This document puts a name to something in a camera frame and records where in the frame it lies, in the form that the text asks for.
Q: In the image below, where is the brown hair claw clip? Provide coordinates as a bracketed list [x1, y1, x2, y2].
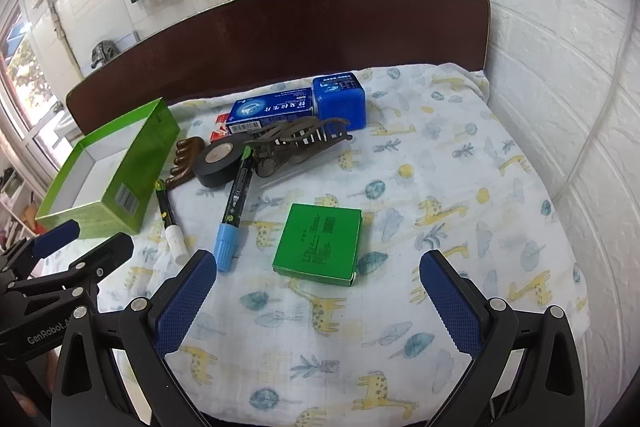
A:
[164, 138, 207, 192]
[244, 117, 353, 178]

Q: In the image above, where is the dark wooden headboard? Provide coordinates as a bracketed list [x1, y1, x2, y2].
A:
[65, 0, 492, 146]

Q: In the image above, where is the white cap marker pen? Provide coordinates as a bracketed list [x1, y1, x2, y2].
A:
[155, 179, 188, 265]

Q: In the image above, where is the white shelf unit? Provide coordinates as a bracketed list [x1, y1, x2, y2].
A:
[0, 167, 38, 248]

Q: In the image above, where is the grey metal fixture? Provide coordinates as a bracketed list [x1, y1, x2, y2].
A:
[91, 41, 118, 68]

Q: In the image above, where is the blue cube box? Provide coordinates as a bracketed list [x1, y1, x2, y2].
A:
[312, 72, 367, 132]

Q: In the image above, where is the playing card box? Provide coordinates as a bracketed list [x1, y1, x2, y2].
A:
[210, 114, 231, 142]

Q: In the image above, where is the green cardboard box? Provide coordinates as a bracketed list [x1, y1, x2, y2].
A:
[35, 97, 182, 239]

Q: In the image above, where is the blue medicine box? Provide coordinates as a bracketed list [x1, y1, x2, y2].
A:
[225, 87, 316, 135]

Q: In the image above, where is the window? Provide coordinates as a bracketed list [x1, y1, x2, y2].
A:
[0, 0, 66, 188]

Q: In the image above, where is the blue cap marker pen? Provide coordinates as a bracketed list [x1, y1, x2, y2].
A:
[214, 146, 253, 273]

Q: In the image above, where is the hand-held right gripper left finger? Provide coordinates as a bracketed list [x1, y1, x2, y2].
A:
[50, 249, 218, 427]

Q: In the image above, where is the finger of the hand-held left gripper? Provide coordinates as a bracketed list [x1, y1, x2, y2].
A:
[5, 232, 135, 308]
[0, 219, 81, 280]

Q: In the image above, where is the black tape roll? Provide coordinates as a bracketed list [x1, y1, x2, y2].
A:
[192, 139, 246, 188]

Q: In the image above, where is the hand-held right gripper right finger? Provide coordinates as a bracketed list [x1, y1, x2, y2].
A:
[419, 249, 586, 427]

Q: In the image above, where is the giraffe printed blanket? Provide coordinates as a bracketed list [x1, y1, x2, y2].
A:
[95, 66, 588, 427]

